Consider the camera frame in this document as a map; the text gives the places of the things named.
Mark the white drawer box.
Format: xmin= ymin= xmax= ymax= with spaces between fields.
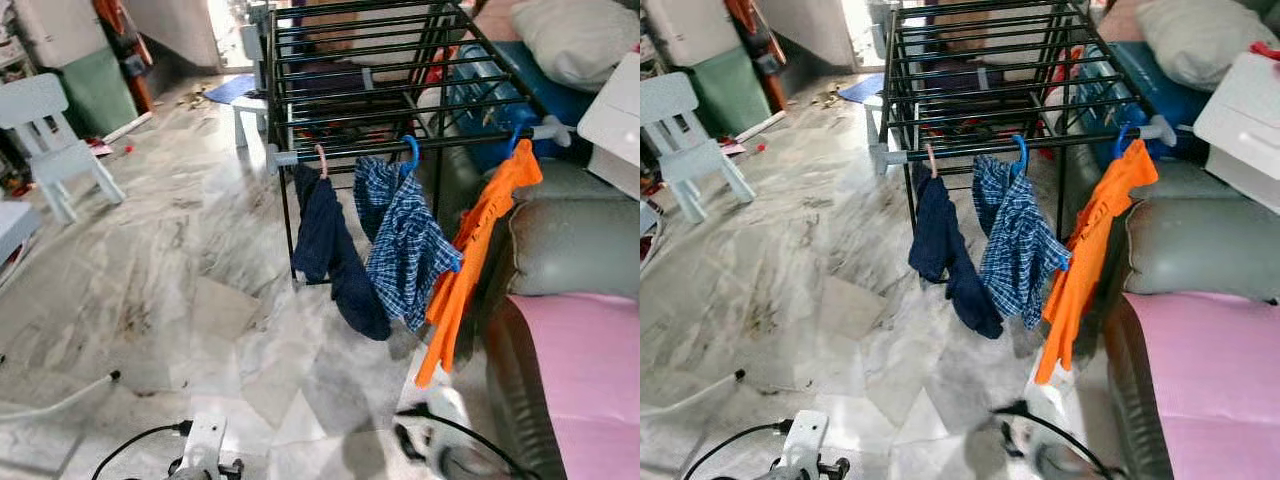
xmin=578 ymin=52 xmax=641 ymax=198
xmin=1192 ymin=42 xmax=1280 ymax=213

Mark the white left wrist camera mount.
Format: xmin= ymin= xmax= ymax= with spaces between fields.
xmin=180 ymin=413 xmax=229 ymax=480
xmin=778 ymin=410 xmax=829 ymax=480

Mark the beige pillow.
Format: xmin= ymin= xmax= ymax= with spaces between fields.
xmin=1135 ymin=0 xmax=1280 ymax=91
xmin=510 ymin=0 xmax=641 ymax=93

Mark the pale plastic kids chair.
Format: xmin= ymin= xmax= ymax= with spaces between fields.
xmin=0 ymin=73 xmax=127 ymax=225
xmin=233 ymin=22 xmax=273 ymax=149
xmin=862 ymin=25 xmax=896 ymax=146
xmin=640 ymin=72 xmax=758 ymax=225

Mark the white stick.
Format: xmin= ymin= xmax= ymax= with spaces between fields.
xmin=100 ymin=110 xmax=153 ymax=143
xmin=735 ymin=108 xmax=788 ymax=141

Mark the blue floor mat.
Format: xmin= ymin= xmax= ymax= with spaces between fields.
xmin=838 ymin=73 xmax=886 ymax=104
xmin=205 ymin=73 xmax=258 ymax=105

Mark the navy blue garment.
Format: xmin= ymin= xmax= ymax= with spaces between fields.
xmin=908 ymin=165 xmax=1004 ymax=339
xmin=290 ymin=163 xmax=393 ymax=341

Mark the orange t-shirt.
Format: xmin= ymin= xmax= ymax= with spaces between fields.
xmin=1035 ymin=138 xmax=1159 ymax=386
xmin=415 ymin=138 xmax=544 ymax=389

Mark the grey green leather sofa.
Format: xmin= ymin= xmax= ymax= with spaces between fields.
xmin=440 ymin=150 xmax=641 ymax=480
xmin=1060 ymin=150 xmax=1280 ymax=480

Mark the white storage box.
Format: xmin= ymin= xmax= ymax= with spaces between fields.
xmin=645 ymin=0 xmax=741 ymax=66
xmin=12 ymin=0 xmax=109 ymax=69

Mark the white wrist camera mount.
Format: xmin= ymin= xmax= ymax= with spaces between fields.
xmin=420 ymin=385 xmax=476 ymax=456
xmin=778 ymin=410 xmax=829 ymax=480
xmin=180 ymin=413 xmax=229 ymax=480
xmin=1020 ymin=385 xmax=1066 ymax=451

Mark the blue water container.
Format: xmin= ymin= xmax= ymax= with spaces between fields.
xmin=1075 ymin=40 xmax=1216 ymax=161
xmin=445 ymin=40 xmax=596 ymax=166

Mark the black metal drying rack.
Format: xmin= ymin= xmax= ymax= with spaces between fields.
xmin=262 ymin=0 xmax=576 ymax=291
xmin=868 ymin=0 xmax=1183 ymax=286

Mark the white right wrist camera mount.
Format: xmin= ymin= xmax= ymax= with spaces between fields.
xmin=1020 ymin=385 xmax=1066 ymax=451
xmin=420 ymin=385 xmax=476 ymax=456

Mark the green cabinet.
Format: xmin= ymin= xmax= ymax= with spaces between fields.
xmin=690 ymin=45 xmax=776 ymax=138
xmin=58 ymin=45 xmax=139 ymax=138

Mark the blue plaid shirt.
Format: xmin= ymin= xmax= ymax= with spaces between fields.
xmin=352 ymin=155 xmax=466 ymax=334
xmin=972 ymin=155 xmax=1073 ymax=331

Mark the pink blanket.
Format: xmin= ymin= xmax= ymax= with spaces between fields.
xmin=508 ymin=292 xmax=641 ymax=480
xmin=1128 ymin=290 xmax=1280 ymax=480

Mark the orange black vacuum cleaner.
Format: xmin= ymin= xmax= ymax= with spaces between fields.
xmin=92 ymin=0 xmax=156 ymax=113
xmin=722 ymin=0 xmax=791 ymax=111

